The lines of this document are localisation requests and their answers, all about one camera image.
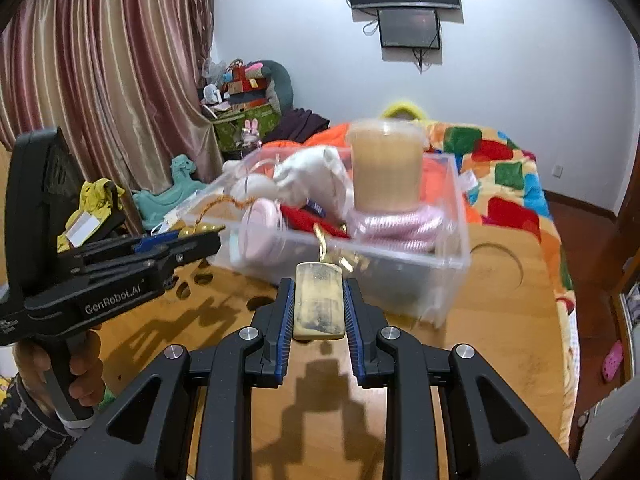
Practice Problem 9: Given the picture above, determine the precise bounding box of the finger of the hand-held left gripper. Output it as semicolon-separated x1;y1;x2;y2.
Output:
81;231;223;284
57;234;174;268

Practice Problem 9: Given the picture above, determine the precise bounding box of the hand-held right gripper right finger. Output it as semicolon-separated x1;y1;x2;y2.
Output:
342;276;583;480

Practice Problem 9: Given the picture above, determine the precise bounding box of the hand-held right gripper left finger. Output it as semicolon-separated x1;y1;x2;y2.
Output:
50;276;296;480

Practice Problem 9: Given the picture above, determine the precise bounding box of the beige block with gold cord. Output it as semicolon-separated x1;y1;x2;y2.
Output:
292;222;371;343

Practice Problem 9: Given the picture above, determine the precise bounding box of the pink round case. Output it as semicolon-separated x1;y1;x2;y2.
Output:
239;197;287;267

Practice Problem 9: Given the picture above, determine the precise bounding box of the clear plastic box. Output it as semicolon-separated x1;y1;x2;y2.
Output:
180;152;473;331

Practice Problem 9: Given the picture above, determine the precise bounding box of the red pouch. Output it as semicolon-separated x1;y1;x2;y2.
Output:
280;202;351;241

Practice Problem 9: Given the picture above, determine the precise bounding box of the person's left forearm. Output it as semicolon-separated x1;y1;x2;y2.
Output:
0;375;86;480

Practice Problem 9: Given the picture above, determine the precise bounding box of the wooden desktop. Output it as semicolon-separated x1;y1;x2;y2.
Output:
75;222;573;480

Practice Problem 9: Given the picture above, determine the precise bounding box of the person's left hand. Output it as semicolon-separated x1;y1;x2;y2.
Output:
12;332;105;412

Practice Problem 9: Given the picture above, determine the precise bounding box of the teal toy horse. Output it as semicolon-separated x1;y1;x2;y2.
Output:
132;155;208;228

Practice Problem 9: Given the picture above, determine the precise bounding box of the yellow cloth with white tag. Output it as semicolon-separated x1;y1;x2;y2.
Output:
57;177;126;253

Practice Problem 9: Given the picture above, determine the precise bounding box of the green cardboard box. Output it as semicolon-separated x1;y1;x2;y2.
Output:
212;105;282;153

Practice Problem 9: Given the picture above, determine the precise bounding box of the white plush toy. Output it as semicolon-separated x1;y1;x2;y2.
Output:
222;145;351;221

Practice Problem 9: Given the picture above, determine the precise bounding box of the pink striped curtain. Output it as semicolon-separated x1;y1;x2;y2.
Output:
0;0;226;233

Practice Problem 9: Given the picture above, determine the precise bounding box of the dark purple cloth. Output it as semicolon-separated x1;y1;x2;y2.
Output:
262;107;331;145

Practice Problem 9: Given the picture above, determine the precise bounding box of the clear jar with beige contents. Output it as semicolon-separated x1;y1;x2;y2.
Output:
346;117;430;213

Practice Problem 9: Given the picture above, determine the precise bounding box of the colourful patchwork bag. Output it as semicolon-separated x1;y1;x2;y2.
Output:
222;60;266;101

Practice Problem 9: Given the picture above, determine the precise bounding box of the grey cushion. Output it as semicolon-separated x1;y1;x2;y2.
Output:
260;60;295;113

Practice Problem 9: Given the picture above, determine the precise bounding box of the colourful patchwork blanket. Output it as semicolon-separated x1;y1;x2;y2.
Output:
320;120;577;453

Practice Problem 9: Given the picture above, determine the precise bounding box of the yellow pillow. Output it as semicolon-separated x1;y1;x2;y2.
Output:
382;100;431;121

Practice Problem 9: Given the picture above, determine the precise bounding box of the pink clog shoe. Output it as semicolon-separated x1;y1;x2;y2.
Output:
601;340;625;383

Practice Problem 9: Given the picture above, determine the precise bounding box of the small black monitor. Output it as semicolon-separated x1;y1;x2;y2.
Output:
377;7;442;50

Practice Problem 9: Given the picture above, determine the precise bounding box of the gold cord ornament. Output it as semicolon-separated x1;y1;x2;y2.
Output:
177;195;256;238

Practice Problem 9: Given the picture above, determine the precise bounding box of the pink coiled cable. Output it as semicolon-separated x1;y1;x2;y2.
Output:
347;205;446;256

